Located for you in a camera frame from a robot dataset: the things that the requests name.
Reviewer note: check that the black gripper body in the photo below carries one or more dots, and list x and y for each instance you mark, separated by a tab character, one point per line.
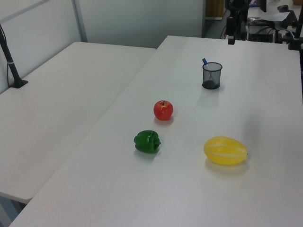
231	25

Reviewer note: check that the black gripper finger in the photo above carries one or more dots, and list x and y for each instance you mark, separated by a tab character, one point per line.
229	41
233	41

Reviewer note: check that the blue marker pen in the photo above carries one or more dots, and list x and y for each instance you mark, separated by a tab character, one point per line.
205	61

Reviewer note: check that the black mesh pen holder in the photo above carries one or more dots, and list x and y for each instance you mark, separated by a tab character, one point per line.
212	78

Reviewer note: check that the wooden cabinet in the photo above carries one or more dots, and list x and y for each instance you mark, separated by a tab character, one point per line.
214	8

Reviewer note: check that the black electronic equipment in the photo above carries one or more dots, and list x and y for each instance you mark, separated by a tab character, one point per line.
262	35

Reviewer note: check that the red apple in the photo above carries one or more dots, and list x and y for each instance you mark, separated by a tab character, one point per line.
163	111

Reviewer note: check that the yellow striped melon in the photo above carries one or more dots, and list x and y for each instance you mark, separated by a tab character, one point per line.
225	151

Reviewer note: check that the green bell pepper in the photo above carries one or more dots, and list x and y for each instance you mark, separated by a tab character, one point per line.
146	142

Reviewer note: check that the black camera stand pole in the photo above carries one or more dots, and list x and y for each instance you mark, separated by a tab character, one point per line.
296	39
11	65

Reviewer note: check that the grey partition post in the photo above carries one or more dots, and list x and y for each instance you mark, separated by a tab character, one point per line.
80	19

